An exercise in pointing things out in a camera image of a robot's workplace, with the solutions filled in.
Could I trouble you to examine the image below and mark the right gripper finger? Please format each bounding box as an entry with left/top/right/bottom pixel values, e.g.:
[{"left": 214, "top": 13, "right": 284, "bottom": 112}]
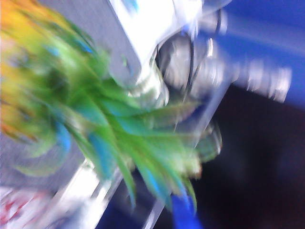
[{"left": 170, "top": 190, "right": 200, "bottom": 229}]

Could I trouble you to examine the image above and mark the yellow-orange plastic pineapple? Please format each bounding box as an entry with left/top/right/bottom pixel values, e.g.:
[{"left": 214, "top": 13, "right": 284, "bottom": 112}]
[{"left": 0, "top": 0, "right": 203, "bottom": 215}]

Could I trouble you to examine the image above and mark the gray fabric laptop bag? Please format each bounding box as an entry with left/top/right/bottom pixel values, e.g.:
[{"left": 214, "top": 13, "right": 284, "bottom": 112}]
[{"left": 0, "top": 0, "right": 145, "bottom": 194}]

